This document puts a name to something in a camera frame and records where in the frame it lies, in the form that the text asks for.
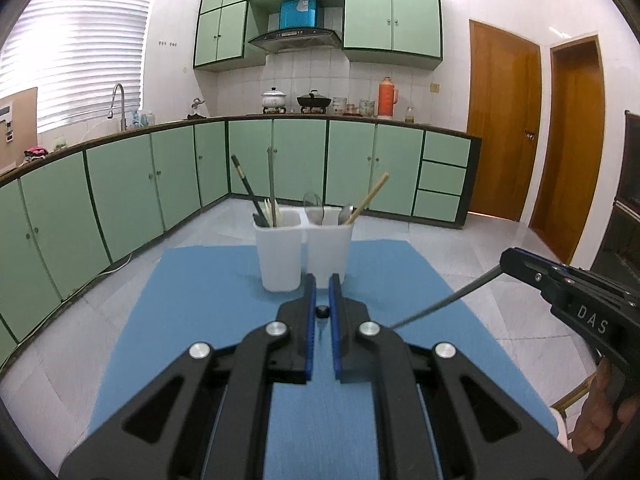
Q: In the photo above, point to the black wok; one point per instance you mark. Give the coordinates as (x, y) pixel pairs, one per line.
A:
(313, 103)

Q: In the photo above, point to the wooden chopstick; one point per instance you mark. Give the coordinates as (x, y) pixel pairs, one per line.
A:
(374, 192)

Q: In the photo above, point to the green lower kitchen cabinets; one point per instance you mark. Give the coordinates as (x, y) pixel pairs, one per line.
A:
(68, 217)

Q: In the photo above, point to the cardboard box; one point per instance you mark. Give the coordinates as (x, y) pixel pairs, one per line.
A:
(18, 127)

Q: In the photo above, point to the kettle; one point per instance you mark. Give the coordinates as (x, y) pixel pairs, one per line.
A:
(195, 110)

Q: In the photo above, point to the blue table mat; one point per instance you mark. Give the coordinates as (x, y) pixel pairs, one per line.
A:
(324, 429)

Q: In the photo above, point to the green upper cabinets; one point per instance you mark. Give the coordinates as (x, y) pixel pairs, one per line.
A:
(402, 32)

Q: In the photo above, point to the wooden door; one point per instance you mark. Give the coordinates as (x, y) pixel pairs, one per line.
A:
(504, 112)
(574, 149)

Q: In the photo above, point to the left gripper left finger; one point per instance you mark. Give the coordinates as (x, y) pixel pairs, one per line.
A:
(206, 415)

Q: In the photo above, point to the white cooking pot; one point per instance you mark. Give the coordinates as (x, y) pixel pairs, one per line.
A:
(273, 101)

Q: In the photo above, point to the white plastic fork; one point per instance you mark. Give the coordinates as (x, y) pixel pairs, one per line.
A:
(272, 212)

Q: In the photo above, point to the metal spoon in holder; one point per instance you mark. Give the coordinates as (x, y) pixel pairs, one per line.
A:
(345, 214)

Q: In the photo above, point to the grey chopstick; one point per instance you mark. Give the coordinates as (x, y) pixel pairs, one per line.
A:
(478, 283)
(271, 173)

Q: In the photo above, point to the black range hood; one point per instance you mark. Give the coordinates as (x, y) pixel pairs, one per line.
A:
(297, 38)

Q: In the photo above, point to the white utensil holder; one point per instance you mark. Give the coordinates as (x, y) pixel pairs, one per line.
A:
(296, 247)

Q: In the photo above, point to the window blinds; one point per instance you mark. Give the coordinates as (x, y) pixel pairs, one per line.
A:
(85, 57)

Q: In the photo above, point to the orange thermos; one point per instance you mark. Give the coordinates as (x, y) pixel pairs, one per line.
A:
(387, 98)

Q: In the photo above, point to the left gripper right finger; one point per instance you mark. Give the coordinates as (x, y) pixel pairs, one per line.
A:
(438, 416)

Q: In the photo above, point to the person's right hand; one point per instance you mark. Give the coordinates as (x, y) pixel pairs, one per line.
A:
(597, 412)

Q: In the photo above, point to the black chopstick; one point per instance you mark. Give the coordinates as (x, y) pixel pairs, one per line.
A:
(259, 216)
(323, 312)

